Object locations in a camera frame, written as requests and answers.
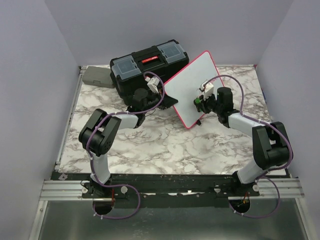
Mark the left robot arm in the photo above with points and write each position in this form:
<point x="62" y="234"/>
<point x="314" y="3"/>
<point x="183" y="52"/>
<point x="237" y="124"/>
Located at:
<point x="98" y="134"/>

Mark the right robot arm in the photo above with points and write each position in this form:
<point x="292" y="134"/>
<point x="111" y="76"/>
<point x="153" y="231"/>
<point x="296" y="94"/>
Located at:
<point x="270" y="144"/>

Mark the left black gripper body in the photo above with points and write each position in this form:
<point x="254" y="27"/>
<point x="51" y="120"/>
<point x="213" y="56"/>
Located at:
<point x="156" y="98"/>

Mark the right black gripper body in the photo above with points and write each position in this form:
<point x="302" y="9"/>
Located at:
<point x="209" y="104"/>

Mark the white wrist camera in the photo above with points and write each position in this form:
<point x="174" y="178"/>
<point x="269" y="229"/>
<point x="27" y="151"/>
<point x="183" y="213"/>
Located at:
<point x="152" y="84"/>
<point x="206" y="89"/>

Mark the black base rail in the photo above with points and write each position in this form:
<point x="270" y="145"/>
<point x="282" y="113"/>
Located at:
<point x="127" y="191"/>

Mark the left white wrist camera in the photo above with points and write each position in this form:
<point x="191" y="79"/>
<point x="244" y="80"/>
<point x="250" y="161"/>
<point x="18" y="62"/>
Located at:
<point x="152" y="84"/>

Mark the pink framed whiteboard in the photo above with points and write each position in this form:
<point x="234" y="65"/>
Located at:
<point x="185" y="85"/>

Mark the green black whiteboard eraser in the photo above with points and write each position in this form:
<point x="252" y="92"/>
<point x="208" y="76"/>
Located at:
<point x="197" y="102"/>

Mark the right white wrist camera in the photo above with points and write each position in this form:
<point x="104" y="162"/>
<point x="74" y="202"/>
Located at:
<point x="206" y="89"/>

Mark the aluminium frame rail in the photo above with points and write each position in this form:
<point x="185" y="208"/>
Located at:
<point x="59" y="187"/>

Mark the grey plastic case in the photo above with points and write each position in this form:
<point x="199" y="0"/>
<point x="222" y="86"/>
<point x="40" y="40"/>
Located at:
<point x="98" y="77"/>

